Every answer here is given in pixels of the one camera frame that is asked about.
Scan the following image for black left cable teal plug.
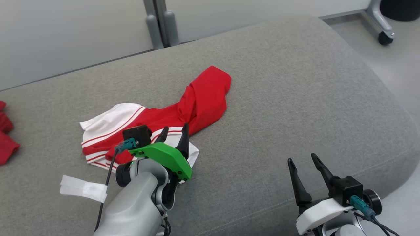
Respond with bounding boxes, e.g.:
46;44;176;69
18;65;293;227
94;138;138;232

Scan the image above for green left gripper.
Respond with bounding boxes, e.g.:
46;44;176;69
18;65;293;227
129;123;193;183

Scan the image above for grey metal frame post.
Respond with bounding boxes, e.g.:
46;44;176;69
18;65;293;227
155;0;180;47
143;0;164;50

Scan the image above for black round base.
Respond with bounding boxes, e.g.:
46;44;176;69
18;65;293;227
380;0;420;22

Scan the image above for red white basketball jersey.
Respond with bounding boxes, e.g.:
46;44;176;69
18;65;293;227
80;66;232;173

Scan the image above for black right cable teal plug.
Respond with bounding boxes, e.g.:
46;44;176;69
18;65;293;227
349;195;400;236

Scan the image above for thin black left arm cables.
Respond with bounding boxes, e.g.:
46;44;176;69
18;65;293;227
160;212;172;236

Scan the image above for grey fabric sofa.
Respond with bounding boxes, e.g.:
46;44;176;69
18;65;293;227
0;15;420;236

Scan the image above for black cable teal plug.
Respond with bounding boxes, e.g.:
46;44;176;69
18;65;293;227
349;195;400;236
94;138;138;232

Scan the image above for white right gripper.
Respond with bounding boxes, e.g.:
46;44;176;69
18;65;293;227
288;153;353;235

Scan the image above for red shorts white stripe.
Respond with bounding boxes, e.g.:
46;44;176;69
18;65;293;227
0;101;20;166

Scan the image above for grey stand leg with caster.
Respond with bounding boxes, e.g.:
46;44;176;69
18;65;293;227
365;0;396;46

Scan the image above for white tape label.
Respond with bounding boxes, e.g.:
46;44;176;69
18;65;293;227
60;175;108;203

